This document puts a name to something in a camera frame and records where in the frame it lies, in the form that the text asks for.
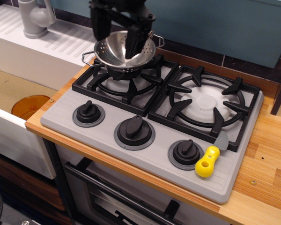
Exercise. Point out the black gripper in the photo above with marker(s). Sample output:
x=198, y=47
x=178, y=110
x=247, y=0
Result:
x=131, y=14

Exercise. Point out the steel colander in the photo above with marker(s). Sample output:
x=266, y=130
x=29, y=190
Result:
x=111, y=52

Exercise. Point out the black left burner grate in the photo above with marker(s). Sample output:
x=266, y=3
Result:
x=137, y=94

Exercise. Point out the black burner grate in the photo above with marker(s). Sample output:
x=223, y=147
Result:
x=137, y=94
x=201, y=104

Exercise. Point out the grey toy faucet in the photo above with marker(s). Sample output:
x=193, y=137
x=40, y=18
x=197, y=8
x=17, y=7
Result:
x=36, y=20

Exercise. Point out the black left stove knob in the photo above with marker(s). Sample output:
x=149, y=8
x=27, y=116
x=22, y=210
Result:
x=88, y=115

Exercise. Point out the black stove knob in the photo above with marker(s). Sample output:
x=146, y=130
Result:
x=134, y=134
x=88, y=115
x=184, y=154

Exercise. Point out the white toy sink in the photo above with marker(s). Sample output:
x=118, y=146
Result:
x=34, y=67

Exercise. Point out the black middle stove knob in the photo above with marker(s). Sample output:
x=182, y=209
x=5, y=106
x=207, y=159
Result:
x=134, y=134

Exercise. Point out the black right burner grate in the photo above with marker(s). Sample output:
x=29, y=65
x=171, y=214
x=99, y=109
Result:
x=201, y=104

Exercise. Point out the grey toy stove top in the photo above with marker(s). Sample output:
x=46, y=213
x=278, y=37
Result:
x=154, y=158

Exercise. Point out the orange plastic plate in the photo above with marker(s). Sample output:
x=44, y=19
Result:
x=27, y=106

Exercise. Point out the teal backsplash box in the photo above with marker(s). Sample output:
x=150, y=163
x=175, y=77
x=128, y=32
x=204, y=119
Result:
x=248, y=30

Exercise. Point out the black right stove knob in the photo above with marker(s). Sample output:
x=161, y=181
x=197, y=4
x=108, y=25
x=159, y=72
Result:
x=184, y=154

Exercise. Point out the toy oven door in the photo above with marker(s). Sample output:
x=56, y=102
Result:
x=111, y=198

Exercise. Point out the yellow handled toy knife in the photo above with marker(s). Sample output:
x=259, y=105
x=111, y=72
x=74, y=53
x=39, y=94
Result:
x=205, y=166

